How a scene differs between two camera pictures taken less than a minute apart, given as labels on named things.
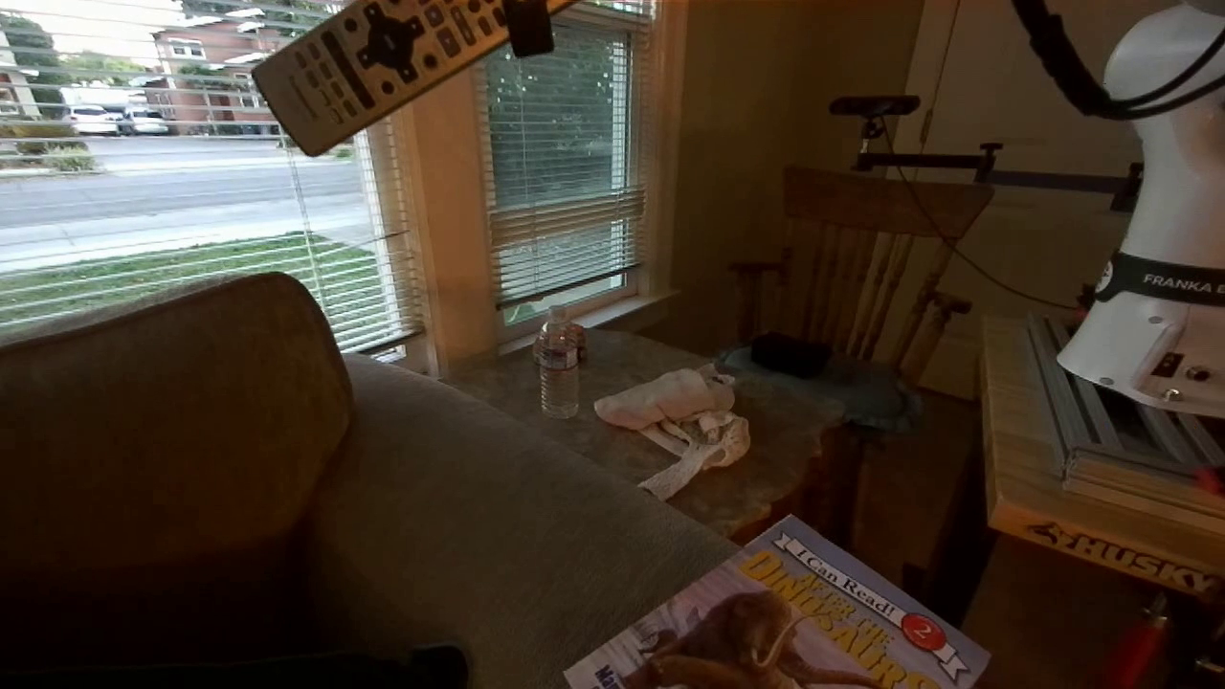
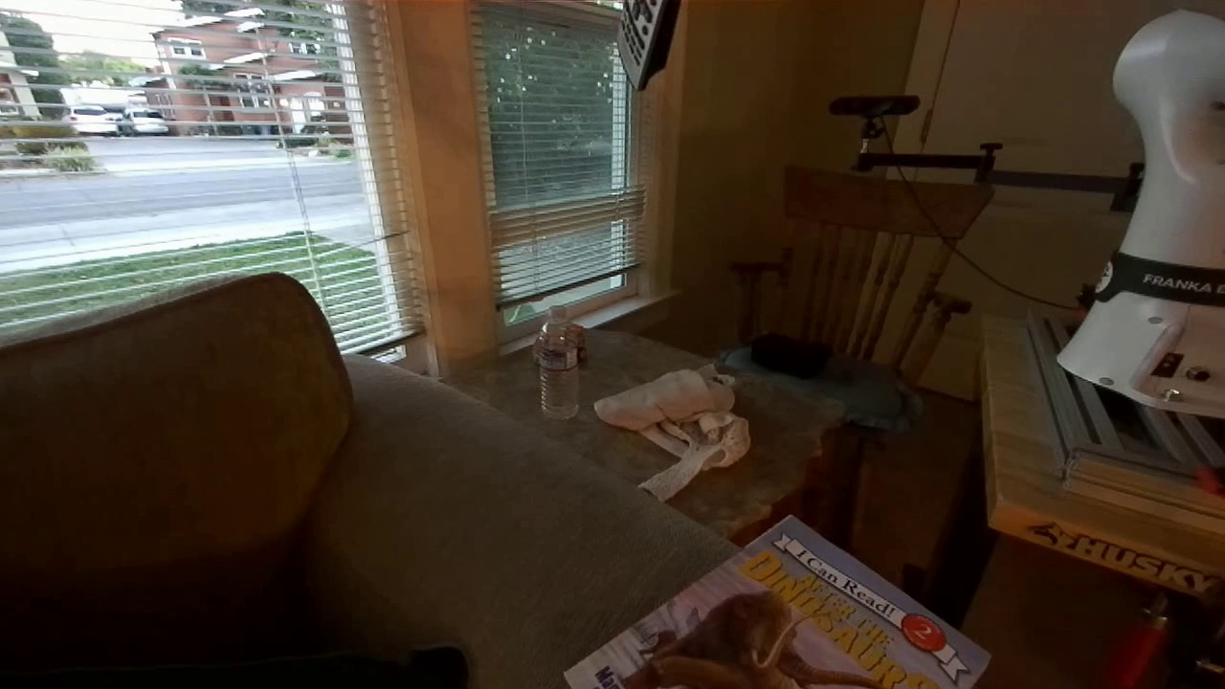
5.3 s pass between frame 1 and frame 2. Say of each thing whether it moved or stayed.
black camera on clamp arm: stayed
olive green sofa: stayed
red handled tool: stayed
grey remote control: moved
